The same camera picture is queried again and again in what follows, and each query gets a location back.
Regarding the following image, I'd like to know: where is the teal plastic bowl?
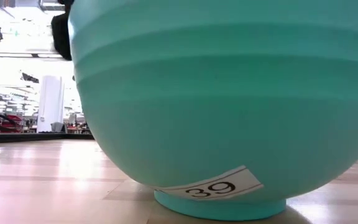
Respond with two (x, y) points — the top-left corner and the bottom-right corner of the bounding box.
(68, 0), (358, 222)

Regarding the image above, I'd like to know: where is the white square pillar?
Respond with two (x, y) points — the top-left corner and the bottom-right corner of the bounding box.
(36, 75), (65, 134)

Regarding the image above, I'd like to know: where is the red furniture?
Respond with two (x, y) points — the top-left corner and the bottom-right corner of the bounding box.
(0, 114), (24, 134)

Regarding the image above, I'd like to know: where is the black table edge rail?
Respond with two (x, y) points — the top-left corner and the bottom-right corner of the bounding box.
(0, 131), (95, 145)

